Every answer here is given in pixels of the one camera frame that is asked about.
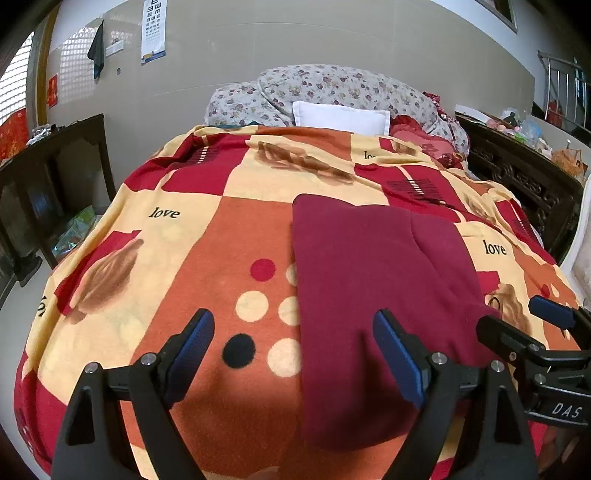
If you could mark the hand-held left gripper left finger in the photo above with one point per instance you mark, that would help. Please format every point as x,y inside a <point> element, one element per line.
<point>191,355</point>

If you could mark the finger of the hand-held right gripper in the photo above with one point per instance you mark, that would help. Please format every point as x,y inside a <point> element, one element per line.
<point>503,337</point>
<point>549,310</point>

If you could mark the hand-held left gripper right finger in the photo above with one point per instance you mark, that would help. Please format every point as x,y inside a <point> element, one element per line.
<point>399,360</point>

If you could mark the maroon shirt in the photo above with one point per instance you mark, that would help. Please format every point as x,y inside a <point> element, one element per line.
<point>360,277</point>

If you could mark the red and yellow printed blanket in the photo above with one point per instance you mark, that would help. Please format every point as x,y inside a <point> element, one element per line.
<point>207,230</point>

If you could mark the carved dark wooden furniture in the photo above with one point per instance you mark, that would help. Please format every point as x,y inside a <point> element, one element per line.
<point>517,180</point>

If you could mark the orange plastic bag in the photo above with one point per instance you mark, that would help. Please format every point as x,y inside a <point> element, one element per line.
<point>569,164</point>

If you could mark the colourful printed box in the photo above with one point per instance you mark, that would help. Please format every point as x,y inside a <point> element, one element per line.
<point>74,233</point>

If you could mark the pile of plastic bags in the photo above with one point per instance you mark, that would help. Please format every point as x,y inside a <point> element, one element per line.
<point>521,131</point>

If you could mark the black object on floor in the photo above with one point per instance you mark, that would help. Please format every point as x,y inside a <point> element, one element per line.
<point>27,272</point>

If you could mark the red ruffled cushion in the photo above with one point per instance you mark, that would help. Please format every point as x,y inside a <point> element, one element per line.
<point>429,145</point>

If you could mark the white paper sheet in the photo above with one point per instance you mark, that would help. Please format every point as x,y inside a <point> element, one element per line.
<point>471,113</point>

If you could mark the metal stair railing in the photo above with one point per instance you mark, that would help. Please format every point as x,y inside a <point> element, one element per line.
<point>561,87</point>

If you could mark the dark wooden cabinet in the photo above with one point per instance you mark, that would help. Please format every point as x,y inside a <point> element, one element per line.
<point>46,184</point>

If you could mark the teal cloth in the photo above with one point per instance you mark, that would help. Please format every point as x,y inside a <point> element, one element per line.
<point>235,125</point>

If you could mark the red patterned cloth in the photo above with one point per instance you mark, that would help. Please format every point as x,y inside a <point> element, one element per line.
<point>433,101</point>

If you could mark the white pillow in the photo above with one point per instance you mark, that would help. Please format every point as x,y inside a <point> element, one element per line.
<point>341,117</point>

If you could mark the crumpled silver foil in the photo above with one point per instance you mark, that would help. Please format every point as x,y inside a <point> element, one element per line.
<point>40,134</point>

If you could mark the floral quilt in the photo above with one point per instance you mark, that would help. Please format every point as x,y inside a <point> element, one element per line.
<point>346,83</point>

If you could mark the red printed box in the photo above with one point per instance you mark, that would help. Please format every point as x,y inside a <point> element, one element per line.
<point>14,136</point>

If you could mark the dark green hanging cloth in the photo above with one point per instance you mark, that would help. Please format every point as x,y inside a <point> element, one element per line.
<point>97,48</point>

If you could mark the eye chart poster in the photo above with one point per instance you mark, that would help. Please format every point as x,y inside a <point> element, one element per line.
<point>153,32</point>

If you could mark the window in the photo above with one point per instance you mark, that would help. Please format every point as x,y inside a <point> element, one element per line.
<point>16,78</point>

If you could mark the red paper wall decoration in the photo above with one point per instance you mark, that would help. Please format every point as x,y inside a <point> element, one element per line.
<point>52,90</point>

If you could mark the framed wall picture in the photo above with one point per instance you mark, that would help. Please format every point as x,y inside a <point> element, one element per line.
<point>498,11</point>

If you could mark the white wall box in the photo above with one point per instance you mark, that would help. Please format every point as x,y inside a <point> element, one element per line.
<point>113,48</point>

